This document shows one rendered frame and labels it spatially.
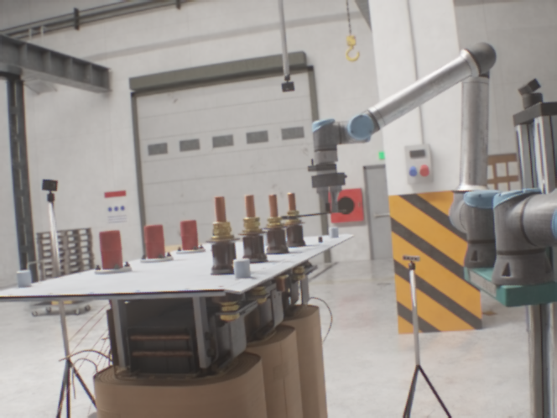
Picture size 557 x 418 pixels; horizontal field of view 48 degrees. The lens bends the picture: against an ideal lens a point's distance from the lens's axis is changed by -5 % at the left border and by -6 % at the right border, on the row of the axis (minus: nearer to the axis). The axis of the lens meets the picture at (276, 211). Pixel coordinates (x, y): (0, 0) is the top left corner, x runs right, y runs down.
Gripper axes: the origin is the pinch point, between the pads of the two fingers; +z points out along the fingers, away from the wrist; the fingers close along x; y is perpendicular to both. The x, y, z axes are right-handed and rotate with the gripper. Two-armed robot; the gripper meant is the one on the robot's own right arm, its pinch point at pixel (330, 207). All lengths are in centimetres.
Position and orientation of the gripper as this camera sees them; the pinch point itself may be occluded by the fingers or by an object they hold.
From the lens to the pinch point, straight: 256.4
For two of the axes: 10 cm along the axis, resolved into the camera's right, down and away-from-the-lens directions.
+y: 6.9, -0.7, 7.2
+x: -7.2, 0.5, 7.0
